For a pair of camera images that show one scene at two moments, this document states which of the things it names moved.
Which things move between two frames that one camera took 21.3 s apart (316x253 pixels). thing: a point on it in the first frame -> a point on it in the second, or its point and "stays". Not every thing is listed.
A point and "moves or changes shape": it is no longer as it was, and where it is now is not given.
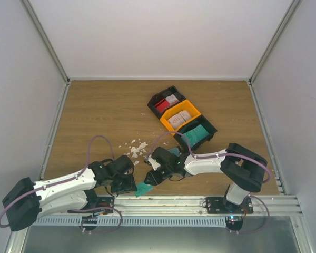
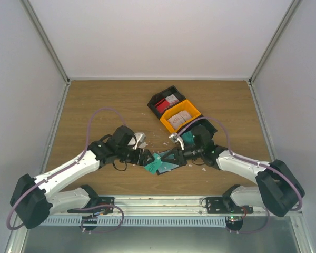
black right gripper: x=151 y=177 -> x=177 y=160
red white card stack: x=166 y=103 stays
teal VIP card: x=141 y=188 moves or changes shape
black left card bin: x=160 y=96 stays
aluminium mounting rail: x=169 y=205 stays
